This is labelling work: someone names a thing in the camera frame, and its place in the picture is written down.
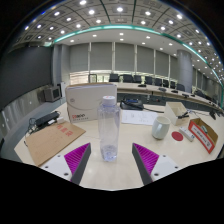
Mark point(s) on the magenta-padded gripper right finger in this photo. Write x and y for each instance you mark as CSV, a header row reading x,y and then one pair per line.
x,y
146,160

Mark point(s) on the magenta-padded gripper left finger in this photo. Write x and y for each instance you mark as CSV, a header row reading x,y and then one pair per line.
x,y
76,160

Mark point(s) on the clear plastic water bottle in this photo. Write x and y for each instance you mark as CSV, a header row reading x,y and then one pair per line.
x,y
109,130

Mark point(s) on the brown paper envelope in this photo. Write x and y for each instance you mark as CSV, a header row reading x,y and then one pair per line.
x,y
53,141

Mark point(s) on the white ceramic mug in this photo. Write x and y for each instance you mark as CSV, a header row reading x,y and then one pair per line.
x,y
160,128

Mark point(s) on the flat round red coaster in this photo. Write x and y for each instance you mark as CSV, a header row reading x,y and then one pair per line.
x,y
177,136

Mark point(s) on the small white power adapter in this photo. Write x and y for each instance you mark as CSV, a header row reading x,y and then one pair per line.
x,y
60,120

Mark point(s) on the white printed paper sheet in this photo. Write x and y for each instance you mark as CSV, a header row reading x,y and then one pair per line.
x,y
138,117

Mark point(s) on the white remote control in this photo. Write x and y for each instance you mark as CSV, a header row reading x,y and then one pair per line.
x,y
187,133

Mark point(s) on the black power adapter brick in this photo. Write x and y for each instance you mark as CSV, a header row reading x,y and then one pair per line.
x,y
46,119

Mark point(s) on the white divided organizer box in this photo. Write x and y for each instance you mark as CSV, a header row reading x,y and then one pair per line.
x,y
173,111

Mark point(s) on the black marker pen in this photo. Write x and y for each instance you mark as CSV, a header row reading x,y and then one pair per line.
x,y
183,115

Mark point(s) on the brown cardboard box red label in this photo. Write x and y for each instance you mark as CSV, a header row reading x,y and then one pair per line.
x,y
200,136

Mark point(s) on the large white cardboard box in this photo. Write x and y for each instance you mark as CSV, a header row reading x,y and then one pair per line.
x,y
83,101

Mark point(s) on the grey-green whiteboard eraser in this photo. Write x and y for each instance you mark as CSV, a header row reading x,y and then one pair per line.
x,y
204,129

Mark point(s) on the grey box monitor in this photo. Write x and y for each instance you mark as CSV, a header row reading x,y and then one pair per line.
x,y
52,94

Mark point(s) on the long curved conference desk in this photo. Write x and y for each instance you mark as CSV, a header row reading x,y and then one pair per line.
x,y
133,87

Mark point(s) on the black desk microphone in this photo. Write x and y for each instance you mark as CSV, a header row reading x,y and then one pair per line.
x,y
212,115

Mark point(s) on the row of black office chairs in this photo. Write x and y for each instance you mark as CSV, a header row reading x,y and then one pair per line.
x,y
128,78

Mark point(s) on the group of ceiling lights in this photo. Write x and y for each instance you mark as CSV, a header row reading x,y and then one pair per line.
x,y
120,9

